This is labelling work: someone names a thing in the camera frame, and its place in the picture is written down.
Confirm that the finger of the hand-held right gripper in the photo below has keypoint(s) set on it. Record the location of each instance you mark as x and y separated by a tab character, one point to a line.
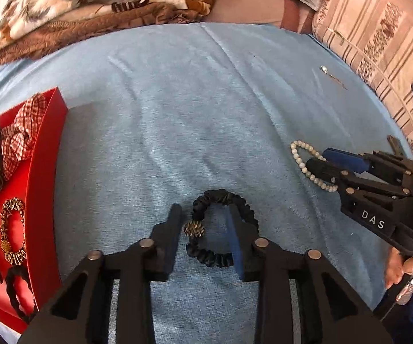
346	159
321	168

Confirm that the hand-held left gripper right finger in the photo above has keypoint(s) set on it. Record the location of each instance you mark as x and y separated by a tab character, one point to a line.
237	243

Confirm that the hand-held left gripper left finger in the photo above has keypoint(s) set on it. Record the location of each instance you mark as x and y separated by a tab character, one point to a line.
168	240

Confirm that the red tray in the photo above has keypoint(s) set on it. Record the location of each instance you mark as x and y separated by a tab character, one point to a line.
45	186

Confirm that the red plaid scrunchie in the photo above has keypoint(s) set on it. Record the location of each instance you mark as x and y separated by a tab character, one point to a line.
19	139

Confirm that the person's right hand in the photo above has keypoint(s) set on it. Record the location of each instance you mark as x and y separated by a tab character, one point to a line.
394	268

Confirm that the small brown clip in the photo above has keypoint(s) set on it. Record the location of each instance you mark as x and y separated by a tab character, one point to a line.
394	145

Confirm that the small pearl hairpin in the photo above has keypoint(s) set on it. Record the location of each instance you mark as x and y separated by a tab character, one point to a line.
324	68

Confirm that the striped beige pillow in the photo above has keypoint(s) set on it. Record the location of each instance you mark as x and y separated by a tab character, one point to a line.
378	28

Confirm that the pink patterned bedsheet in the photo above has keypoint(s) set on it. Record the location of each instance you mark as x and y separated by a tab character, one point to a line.
249	10

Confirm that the brown quilted blanket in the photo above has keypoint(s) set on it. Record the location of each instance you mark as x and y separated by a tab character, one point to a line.
102	21

